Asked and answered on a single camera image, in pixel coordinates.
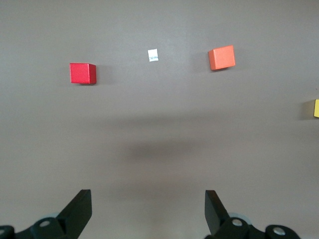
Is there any small square paper label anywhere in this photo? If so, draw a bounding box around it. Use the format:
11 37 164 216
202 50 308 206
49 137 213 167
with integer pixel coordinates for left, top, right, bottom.
147 48 160 63

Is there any orange wooden cube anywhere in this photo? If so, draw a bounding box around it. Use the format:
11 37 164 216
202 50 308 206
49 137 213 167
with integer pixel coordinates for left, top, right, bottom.
208 45 236 71

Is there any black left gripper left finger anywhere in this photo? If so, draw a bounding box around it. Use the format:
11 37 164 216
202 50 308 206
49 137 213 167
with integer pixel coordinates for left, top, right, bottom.
0 189 92 239

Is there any red wooden cube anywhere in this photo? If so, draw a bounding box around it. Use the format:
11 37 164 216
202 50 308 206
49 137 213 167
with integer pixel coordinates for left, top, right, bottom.
69 63 97 84

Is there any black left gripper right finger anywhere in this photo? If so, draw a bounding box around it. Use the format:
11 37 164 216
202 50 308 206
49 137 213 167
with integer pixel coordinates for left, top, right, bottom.
204 190 300 239

